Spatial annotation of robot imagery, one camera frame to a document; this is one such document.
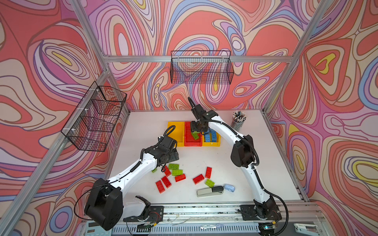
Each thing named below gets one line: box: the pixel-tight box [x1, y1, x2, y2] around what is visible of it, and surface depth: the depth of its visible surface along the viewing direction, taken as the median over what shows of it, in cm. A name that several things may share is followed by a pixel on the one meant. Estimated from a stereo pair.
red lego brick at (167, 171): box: [164, 165, 172, 177], surface depth 88 cm
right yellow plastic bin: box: [201, 131, 221, 148], surface depth 98 cm
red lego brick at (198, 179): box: [192, 174, 205, 185], surface depth 86 cm
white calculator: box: [85, 220, 113, 236], surface depth 68 cm
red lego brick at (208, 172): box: [204, 166, 213, 179], surface depth 88 cm
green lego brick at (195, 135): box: [191, 131, 200, 141], surface depth 103 cm
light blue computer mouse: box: [223, 183, 236, 193], surface depth 82 cm
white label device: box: [293, 223, 320, 236], surface depth 69 cm
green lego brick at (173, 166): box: [168, 163, 180, 170], surface depth 90 cm
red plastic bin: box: [184, 121, 203, 147], surface depth 98 cm
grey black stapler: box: [196, 185, 224, 198], surface depth 81 cm
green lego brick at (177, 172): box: [171, 169, 184, 177], surface depth 88 cm
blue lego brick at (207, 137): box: [205, 134, 211, 143], surface depth 100 cm
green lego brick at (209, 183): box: [204, 178, 216, 188], surface depth 84 cm
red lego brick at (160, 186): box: [155, 179, 166, 194], surface depth 82 cm
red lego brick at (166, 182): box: [161, 176, 172, 189], surface depth 84 cm
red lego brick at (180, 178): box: [174, 173, 187, 183], surface depth 86 cm
